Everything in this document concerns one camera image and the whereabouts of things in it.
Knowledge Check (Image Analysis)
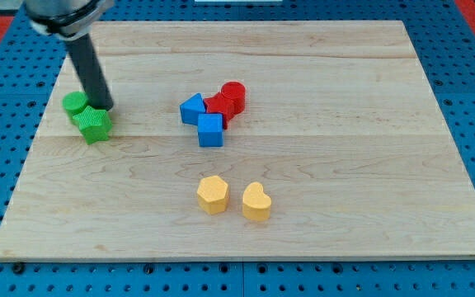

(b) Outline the green star block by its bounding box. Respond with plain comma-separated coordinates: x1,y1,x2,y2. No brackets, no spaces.
73,106,112,144

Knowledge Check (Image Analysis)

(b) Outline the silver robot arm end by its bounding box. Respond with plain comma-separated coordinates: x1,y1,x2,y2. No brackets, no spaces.
24,0,115,41

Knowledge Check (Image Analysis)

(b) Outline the red star block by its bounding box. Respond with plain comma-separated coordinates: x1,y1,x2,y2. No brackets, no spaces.
204,92,235,130

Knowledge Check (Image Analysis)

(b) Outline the wooden board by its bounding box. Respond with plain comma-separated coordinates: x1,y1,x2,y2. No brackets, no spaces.
0,21,475,262

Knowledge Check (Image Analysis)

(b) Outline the blue cube block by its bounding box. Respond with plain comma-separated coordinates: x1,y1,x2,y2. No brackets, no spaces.
197,113,223,147

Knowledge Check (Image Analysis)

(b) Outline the yellow hexagon block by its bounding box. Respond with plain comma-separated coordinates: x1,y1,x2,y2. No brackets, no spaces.
196,175,229,215

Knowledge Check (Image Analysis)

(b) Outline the red cylinder block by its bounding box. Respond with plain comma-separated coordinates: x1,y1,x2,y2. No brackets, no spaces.
221,81,246,115

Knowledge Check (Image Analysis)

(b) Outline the yellow heart block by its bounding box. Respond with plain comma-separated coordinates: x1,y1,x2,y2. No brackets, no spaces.
242,181,272,221

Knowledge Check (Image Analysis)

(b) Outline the blue triangle block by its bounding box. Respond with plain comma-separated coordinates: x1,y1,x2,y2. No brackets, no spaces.
180,93,206,125

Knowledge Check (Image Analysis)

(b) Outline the green cylinder block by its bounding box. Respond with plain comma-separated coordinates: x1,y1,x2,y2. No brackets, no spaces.
62,92,88,125

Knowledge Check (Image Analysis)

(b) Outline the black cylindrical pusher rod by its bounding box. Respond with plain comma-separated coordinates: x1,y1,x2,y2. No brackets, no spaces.
64,35,114,111

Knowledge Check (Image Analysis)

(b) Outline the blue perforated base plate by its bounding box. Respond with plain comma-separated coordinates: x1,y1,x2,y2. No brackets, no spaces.
0,0,475,296

